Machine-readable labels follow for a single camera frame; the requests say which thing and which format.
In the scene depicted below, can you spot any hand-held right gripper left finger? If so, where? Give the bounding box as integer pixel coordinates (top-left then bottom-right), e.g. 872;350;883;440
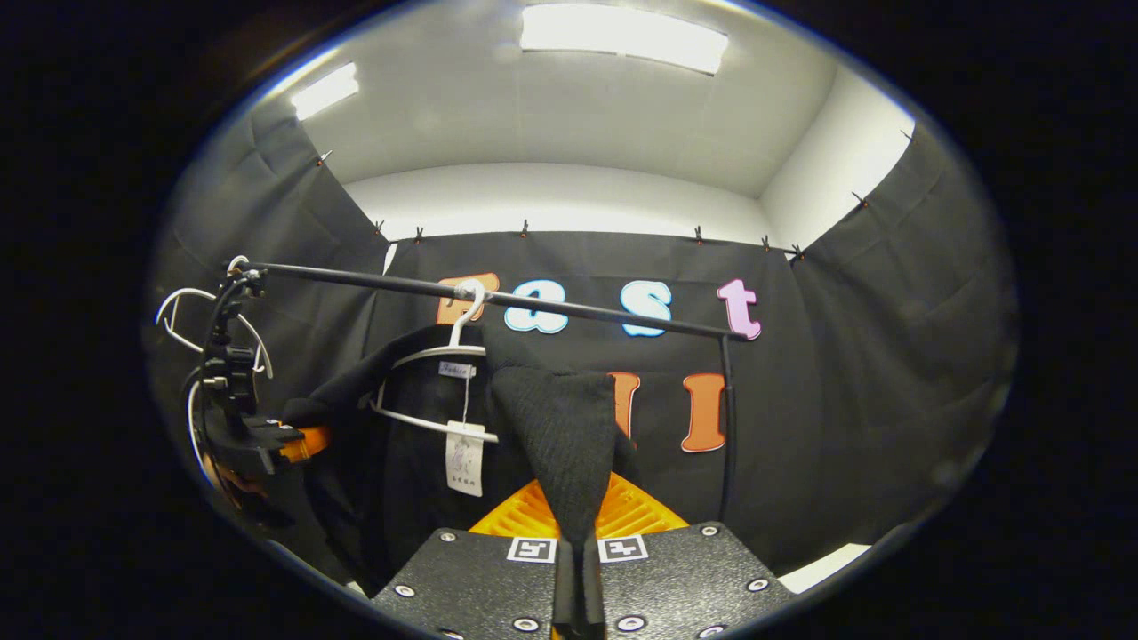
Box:
369;480;581;640

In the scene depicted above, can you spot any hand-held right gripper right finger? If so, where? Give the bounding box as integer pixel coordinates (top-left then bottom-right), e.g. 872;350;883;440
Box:
582;471;797;640

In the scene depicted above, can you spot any white paper hang tag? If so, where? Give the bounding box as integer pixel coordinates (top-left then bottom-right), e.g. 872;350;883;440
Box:
445;420;487;497

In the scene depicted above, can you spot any black jacket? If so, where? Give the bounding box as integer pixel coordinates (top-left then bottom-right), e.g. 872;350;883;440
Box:
283;322;641;596

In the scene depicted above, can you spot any white clothes hanger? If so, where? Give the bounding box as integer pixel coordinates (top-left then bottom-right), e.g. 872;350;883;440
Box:
369;278;501;444
156;256;275;379

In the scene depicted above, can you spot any black clothes rack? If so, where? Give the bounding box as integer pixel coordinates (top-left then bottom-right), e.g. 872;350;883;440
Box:
236;260;752;525

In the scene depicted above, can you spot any white cabinet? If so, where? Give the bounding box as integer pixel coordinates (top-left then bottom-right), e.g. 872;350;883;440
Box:
778;542;874;595

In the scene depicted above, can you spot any small ceiling light panel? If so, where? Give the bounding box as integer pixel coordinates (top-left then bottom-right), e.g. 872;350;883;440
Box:
289;60;361;123

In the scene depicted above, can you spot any black backdrop cloth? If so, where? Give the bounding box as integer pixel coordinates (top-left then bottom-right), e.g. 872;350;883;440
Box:
147;111;1019;588

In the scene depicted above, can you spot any large ceiling light panel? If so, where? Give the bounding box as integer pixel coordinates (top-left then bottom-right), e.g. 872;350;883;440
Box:
520;3;730;76

